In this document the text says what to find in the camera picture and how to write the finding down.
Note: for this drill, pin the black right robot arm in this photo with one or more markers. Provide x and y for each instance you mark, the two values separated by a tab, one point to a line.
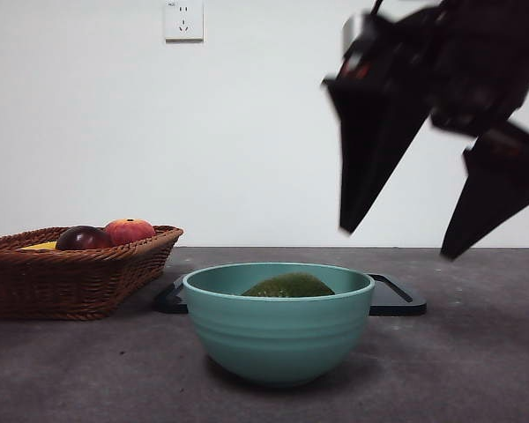
476	53

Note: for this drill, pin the brown wicker basket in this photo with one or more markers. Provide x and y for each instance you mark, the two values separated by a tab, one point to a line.
70	282

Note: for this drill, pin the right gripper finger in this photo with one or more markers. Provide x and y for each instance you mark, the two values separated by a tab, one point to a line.
366	150
489	202

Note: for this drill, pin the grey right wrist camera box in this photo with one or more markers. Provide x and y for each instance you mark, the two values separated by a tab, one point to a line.
355	28

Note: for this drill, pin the yellow banana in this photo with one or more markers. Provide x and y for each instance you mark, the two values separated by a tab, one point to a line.
42	246

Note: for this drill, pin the red yellow apple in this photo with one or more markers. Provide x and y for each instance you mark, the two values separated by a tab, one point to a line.
130	231

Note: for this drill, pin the dark rectangular tray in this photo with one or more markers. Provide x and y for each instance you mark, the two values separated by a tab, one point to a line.
397	304

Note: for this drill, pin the white wall socket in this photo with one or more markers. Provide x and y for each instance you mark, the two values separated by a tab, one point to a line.
184	22

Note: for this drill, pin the green avocado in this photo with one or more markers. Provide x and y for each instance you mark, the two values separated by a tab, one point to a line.
291	285

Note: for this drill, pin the teal ceramic bowl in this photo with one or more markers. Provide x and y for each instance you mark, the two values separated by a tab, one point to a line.
277	335

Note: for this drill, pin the dark red apple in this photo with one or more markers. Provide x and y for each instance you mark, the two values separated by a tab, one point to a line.
84	239

